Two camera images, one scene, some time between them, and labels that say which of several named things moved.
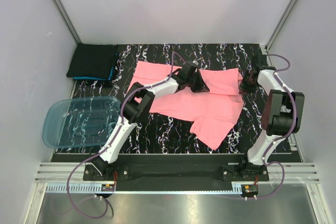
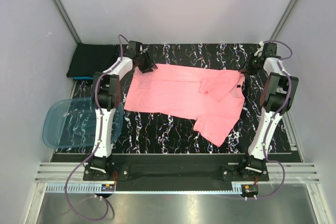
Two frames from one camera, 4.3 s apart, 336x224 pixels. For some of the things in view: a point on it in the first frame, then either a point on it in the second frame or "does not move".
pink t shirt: (211, 114) does not move
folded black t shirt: (93, 61) does not move
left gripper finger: (198, 84) -> (146, 65)
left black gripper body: (188, 82) -> (139, 55)
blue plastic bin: (80, 121) does not move
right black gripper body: (251, 81) -> (252, 65)
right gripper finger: (244, 87) -> (244, 70)
